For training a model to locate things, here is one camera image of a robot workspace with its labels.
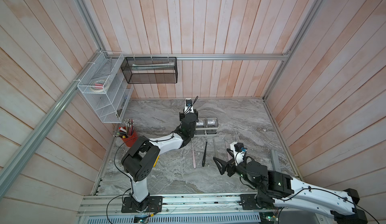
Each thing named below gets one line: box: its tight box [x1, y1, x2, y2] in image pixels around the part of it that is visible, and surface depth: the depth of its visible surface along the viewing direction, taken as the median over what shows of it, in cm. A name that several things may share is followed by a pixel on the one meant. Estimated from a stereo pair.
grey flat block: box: [270, 149, 281, 172], surface depth 88 cm
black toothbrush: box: [202, 141, 208, 168], surface depth 90 cm
